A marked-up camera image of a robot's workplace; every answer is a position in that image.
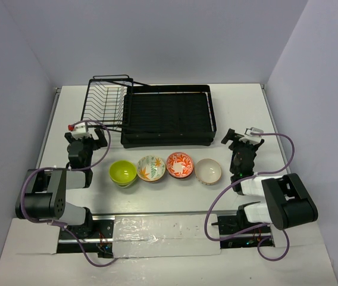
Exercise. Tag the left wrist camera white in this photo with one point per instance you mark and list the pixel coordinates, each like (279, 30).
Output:
(79, 130)

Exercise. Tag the black wire plate rack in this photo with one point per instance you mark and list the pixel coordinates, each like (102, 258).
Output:
(104, 101)

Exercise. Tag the white taped sheet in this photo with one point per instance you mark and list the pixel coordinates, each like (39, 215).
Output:
(162, 236)

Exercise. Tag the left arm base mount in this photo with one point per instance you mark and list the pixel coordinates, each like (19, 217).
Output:
(98, 240)

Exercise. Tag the green bowl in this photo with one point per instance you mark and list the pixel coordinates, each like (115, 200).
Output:
(123, 173)

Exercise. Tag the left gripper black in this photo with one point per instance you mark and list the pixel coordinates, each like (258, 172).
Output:
(86, 139)

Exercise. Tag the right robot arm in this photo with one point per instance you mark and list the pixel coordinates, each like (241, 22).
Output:
(287, 203)

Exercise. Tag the black dish rack tray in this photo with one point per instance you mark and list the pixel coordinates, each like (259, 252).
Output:
(168, 115)

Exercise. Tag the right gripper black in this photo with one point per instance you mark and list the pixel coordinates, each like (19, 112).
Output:
(232, 135)

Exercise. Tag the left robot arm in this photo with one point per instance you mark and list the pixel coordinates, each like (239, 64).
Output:
(42, 198)

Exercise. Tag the white bowl pink rim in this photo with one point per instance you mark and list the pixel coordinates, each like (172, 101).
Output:
(208, 171)

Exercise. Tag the orange floral bowl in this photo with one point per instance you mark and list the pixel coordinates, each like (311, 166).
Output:
(179, 165)

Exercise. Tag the leaf pattern white bowl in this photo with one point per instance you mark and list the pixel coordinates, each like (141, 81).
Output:
(151, 168)

